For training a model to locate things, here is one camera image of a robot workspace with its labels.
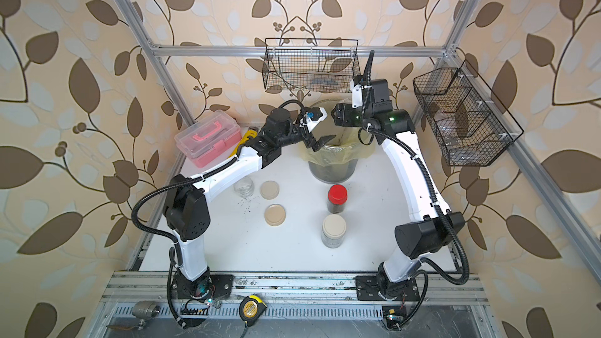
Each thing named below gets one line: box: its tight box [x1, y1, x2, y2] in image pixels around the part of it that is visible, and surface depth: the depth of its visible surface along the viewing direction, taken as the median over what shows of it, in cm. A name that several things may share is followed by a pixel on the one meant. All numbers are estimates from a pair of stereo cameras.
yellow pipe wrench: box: [226, 129, 259, 159], surface depth 118 cm
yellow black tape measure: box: [238, 294, 268, 327], surface depth 70 cm
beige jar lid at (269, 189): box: [259, 179, 280, 201], surface depth 100 cm
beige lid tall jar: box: [321, 213, 348, 249], surface depth 77 cm
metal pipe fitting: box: [131, 301, 161, 321], surface depth 69 cm
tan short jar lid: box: [263, 203, 287, 227], surface depth 93 cm
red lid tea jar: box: [327, 183, 349, 214], surface depth 86 cm
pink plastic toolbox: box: [174, 110, 242, 168], surface depth 107 cm
